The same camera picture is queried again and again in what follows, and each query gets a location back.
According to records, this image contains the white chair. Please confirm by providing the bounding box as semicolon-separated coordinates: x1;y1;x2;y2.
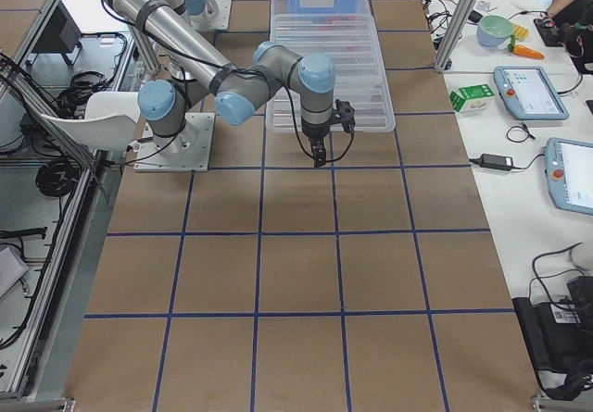
41;92;140;152

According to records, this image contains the aluminium frame post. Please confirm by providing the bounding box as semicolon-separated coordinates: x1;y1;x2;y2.
434;0;476;72

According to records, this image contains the green white carton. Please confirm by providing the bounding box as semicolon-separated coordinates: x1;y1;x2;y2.
449;83;495;113

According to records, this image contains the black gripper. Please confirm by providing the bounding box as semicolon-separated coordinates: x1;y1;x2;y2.
301;99;356;168

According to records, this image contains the black power adapter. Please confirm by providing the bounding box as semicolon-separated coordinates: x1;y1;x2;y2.
480;154;513;171

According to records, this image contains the orange toy carrot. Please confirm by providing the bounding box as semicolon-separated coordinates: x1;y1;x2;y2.
508;37;545;60

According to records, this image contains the clear plastic box lid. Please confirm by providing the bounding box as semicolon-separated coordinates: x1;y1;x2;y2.
264;13;397;134

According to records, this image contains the green bowl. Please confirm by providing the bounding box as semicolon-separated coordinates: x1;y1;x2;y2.
476;15;513;47

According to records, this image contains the teach pendant tablet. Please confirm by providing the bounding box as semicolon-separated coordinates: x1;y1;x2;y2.
545;137;592;215
493;66;569;120

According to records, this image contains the yellow toy corn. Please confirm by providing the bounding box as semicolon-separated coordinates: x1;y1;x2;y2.
511;23;529;42

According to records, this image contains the red block in box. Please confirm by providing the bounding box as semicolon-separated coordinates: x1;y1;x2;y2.
311;14;357;26

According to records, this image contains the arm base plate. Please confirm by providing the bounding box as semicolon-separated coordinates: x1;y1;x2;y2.
132;112;216;172
190;0;233;31

